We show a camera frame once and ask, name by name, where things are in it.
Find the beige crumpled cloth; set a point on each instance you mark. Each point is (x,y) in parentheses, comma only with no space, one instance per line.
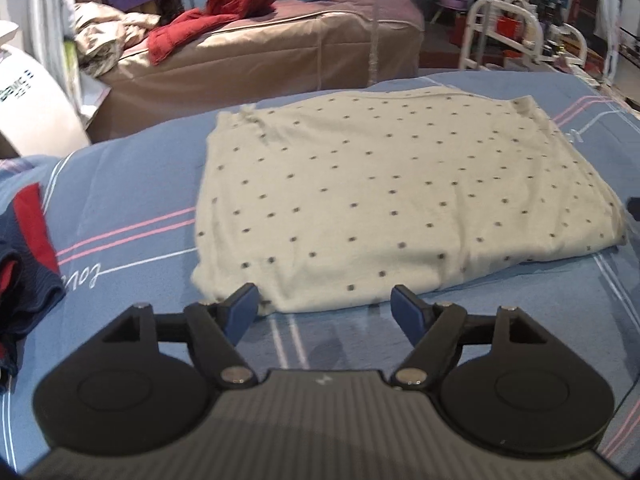
(102,34)

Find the cream polka dot garment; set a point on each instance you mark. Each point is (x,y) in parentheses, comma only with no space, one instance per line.
(329,202)

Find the navy red folded clothes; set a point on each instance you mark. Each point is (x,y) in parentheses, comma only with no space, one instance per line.
(31,282)

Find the white metal rack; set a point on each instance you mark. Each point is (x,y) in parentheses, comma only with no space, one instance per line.
(516,26)

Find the red garment on bed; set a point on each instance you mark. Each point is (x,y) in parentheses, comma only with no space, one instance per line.
(163,41)

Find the tan covered bed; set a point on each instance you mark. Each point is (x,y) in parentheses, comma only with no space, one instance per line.
(300,47)

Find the white rounded appliance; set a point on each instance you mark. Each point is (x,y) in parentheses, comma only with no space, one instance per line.
(36,116)

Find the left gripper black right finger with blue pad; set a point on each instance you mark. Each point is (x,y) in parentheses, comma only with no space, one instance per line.
(501,381)

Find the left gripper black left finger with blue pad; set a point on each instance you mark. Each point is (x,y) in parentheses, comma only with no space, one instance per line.
(146,379)

